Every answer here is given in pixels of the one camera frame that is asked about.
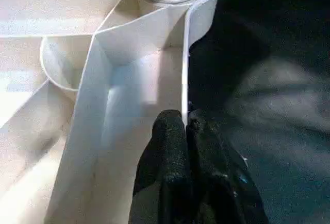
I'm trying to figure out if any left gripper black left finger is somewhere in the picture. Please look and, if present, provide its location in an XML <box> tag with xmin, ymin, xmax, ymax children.
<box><xmin>132</xmin><ymin>109</ymin><xmax>193</xmax><ymax>224</ymax></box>

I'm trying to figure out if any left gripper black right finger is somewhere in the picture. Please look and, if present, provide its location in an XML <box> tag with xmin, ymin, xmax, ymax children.
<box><xmin>187</xmin><ymin>117</ymin><xmax>271</xmax><ymax>224</ymax></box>

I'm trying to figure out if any white plastic table top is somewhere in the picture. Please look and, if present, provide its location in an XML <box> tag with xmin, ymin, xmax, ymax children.
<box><xmin>0</xmin><ymin>0</ymin><xmax>223</xmax><ymax>224</ymax></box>

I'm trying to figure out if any black mat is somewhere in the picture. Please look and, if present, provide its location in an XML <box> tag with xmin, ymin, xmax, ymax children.
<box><xmin>187</xmin><ymin>0</ymin><xmax>330</xmax><ymax>224</ymax></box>

